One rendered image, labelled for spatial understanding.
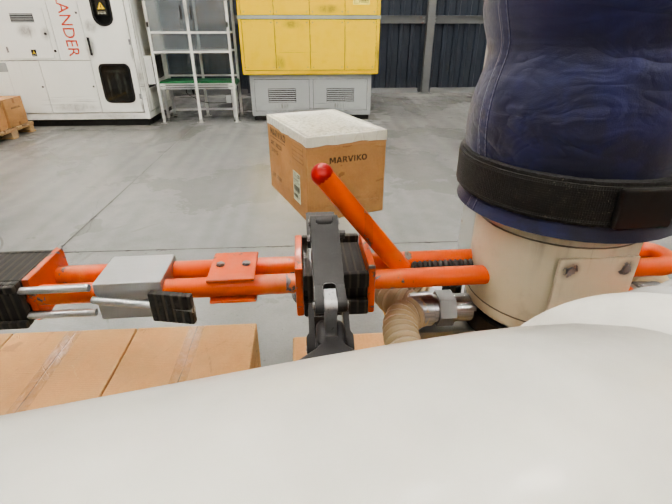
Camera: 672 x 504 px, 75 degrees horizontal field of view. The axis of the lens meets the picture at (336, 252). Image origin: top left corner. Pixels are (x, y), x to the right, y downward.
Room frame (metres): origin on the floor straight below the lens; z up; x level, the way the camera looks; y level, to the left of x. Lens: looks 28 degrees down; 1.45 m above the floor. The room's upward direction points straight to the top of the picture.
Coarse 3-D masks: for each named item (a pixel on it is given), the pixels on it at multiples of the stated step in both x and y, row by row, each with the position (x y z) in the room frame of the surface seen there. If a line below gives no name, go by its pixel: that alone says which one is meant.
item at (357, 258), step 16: (304, 240) 0.47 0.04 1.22; (352, 240) 0.47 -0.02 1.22; (304, 256) 0.43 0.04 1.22; (352, 256) 0.43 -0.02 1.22; (368, 256) 0.41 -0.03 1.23; (304, 272) 0.40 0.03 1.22; (352, 272) 0.38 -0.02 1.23; (368, 272) 0.39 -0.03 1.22; (304, 288) 0.38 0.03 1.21; (352, 288) 0.39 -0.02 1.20; (368, 288) 0.39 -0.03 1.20; (304, 304) 0.38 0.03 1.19; (352, 304) 0.38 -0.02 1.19; (368, 304) 0.39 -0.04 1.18
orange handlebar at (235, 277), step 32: (224, 256) 0.44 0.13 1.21; (256, 256) 0.44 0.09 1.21; (288, 256) 0.45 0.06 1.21; (416, 256) 0.45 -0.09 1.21; (448, 256) 0.45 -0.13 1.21; (640, 256) 0.47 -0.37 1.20; (192, 288) 0.39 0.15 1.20; (224, 288) 0.39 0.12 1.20; (256, 288) 0.39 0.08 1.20; (288, 288) 0.39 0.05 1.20; (384, 288) 0.41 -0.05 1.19
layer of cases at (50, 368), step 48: (0, 336) 1.14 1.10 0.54; (48, 336) 1.14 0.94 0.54; (96, 336) 1.14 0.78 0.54; (144, 336) 1.14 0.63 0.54; (192, 336) 1.14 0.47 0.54; (240, 336) 1.14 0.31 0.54; (0, 384) 0.92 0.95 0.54; (48, 384) 0.92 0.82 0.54; (96, 384) 0.92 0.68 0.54; (144, 384) 0.92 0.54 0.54
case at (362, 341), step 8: (360, 336) 0.63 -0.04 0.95; (368, 336) 0.63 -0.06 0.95; (376, 336) 0.63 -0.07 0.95; (296, 344) 0.61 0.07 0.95; (304, 344) 0.61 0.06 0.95; (360, 344) 0.61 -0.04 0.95; (368, 344) 0.61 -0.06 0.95; (376, 344) 0.61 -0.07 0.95; (384, 344) 0.61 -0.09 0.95; (296, 352) 0.58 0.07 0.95; (304, 352) 0.58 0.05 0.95; (296, 360) 0.56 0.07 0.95
